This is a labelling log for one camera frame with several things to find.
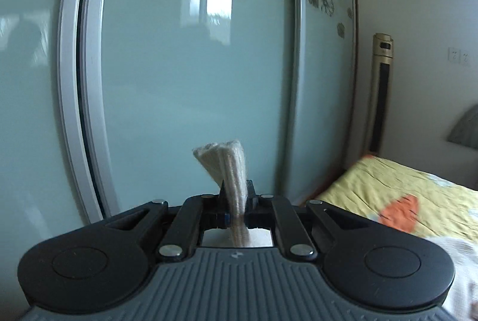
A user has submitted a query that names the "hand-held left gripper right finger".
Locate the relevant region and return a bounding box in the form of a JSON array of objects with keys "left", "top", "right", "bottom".
[{"left": 244, "top": 179, "right": 337, "bottom": 262}]

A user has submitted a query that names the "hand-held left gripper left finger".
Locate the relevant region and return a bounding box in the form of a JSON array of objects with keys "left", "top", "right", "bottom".
[{"left": 105, "top": 180, "right": 228, "bottom": 262}]

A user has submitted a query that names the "cream knitted garment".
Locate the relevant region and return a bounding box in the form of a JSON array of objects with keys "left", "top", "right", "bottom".
[{"left": 192, "top": 139, "right": 478, "bottom": 321}]

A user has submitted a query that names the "frosted glass wardrobe door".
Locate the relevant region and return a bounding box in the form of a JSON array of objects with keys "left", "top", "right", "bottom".
[
  {"left": 0, "top": 0, "right": 81, "bottom": 307},
  {"left": 293, "top": 0, "right": 356, "bottom": 206},
  {"left": 59, "top": 0, "right": 304, "bottom": 222}
]

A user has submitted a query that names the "yellow printed bedsheet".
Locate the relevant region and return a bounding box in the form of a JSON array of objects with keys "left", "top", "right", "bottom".
[{"left": 315, "top": 155, "right": 478, "bottom": 244}]

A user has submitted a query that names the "gold tower air conditioner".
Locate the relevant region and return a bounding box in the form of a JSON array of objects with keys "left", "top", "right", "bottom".
[{"left": 364, "top": 33, "right": 395, "bottom": 157}]

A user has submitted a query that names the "grey headboard cushion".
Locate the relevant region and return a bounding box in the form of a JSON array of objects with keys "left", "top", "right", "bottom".
[{"left": 446, "top": 107, "right": 478, "bottom": 150}]

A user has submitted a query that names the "brown wooden wardrobe frame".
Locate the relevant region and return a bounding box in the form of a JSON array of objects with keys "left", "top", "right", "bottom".
[{"left": 347, "top": 0, "right": 368, "bottom": 172}]

